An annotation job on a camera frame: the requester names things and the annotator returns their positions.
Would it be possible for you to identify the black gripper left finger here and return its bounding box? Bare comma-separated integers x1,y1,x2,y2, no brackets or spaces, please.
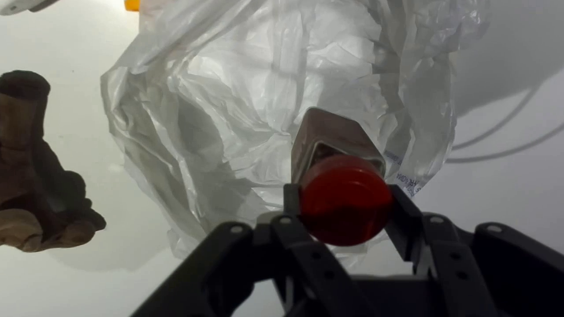
133,185,374,317

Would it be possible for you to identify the yellow play-doh tub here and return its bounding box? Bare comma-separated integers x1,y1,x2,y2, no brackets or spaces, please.
124,0,142,11

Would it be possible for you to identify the white pill bottle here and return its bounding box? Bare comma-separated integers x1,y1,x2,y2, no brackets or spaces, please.
0,0,59,16

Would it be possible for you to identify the brown plush moose toy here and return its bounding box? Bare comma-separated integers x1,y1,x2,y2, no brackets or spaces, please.
0,71,106,252

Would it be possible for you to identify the brown spice jar red lid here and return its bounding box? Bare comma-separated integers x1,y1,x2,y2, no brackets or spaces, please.
291,108,394,247

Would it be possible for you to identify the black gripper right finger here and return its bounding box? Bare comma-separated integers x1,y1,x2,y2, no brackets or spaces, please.
385,185,564,317

